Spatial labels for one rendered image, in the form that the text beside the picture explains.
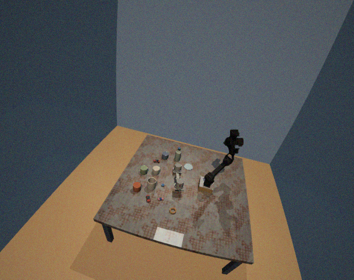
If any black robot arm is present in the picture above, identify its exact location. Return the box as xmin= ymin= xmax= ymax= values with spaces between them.
xmin=204 ymin=135 xmax=244 ymax=188

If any white round dish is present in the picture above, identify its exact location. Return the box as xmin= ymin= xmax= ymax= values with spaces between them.
xmin=184 ymin=164 xmax=193 ymax=170

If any olive green cylinder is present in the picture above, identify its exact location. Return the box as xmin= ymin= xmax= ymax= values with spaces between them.
xmin=140 ymin=165 xmax=148 ymax=175

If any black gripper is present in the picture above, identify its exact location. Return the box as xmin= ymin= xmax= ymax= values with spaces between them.
xmin=227 ymin=129 xmax=240 ymax=153

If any orange cylinder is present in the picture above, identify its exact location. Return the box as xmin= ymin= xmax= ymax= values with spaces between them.
xmin=133 ymin=182 xmax=141 ymax=193

